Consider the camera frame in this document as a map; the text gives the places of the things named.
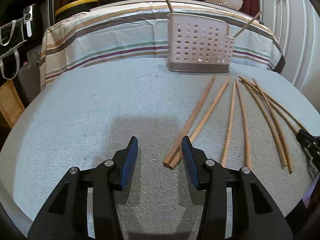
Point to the striped tablecloth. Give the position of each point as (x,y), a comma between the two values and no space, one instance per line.
(139,29)

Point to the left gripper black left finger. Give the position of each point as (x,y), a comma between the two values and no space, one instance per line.
(64,214)

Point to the yellow black flat container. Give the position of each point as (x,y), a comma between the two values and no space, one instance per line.
(74,8)

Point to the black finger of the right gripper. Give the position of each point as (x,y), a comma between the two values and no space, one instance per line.
(305,138)

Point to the white cabinet doors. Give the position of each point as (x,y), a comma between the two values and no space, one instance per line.
(295,24)

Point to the black air fryer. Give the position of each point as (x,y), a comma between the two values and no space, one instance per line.
(29,29)

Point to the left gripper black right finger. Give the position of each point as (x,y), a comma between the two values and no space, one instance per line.
(255,215)

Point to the wooden board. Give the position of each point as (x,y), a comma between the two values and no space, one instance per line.
(11,105)

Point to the grey table mat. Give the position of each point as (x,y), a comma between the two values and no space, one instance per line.
(84,116)

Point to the pink perforated utensil holder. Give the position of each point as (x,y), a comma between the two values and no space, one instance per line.
(198,44)

